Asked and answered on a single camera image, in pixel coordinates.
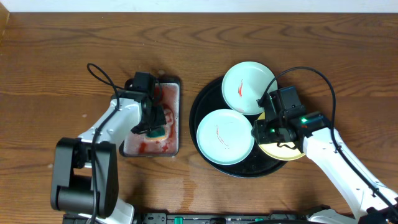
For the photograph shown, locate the green scrubbing sponge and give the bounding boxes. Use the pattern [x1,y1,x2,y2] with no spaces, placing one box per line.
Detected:
[146,126,166,141]

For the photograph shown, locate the yellow plate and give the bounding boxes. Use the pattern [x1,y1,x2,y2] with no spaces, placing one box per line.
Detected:
[256,111,306,162]

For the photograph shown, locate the light blue plate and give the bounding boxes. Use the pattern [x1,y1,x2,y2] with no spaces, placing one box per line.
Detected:
[196,109,254,166]
[221,62,275,115]

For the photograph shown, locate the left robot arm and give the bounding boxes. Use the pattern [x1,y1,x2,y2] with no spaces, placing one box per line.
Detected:
[50,90,165,222]

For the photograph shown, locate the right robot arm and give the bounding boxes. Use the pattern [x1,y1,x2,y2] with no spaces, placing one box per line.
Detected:
[252,93,397,223]

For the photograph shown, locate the black rectangular soapy tray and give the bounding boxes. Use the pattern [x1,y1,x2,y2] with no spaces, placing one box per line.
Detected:
[119,76,180,157]

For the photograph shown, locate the black round tray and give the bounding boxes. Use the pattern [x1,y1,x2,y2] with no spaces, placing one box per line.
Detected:
[189,77,287,178]

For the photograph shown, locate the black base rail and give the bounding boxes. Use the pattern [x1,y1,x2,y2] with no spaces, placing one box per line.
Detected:
[62,212,355,224]

